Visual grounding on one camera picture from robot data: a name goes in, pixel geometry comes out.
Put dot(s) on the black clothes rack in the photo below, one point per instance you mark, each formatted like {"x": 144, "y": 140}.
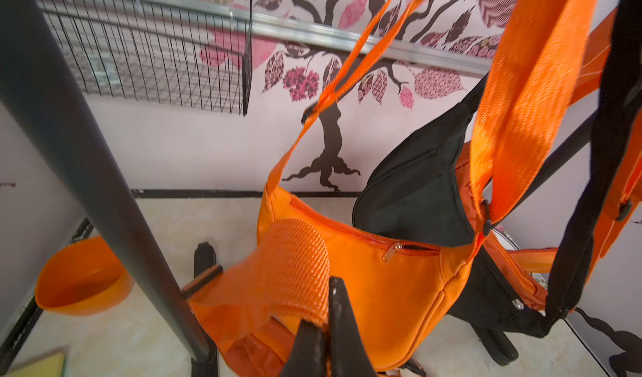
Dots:
{"x": 40, "y": 93}

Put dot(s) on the black sling bag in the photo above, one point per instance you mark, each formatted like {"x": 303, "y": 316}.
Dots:
{"x": 412, "y": 197}

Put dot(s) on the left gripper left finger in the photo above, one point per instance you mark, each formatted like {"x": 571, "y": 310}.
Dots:
{"x": 308, "y": 355}

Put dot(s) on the orange plastic cup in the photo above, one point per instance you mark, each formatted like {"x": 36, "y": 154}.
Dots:
{"x": 83, "y": 279}

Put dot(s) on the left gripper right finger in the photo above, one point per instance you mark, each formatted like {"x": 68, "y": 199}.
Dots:
{"x": 347, "y": 353}

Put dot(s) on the black wire basket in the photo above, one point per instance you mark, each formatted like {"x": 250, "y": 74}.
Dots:
{"x": 155, "y": 52}

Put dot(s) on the dark orange bag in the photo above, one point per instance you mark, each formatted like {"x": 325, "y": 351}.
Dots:
{"x": 625, "y": 189}
{"x": 252, "y": 311}

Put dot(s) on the yellow sponge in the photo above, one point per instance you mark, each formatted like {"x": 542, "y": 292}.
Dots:
{"x": 49, "y": 366}

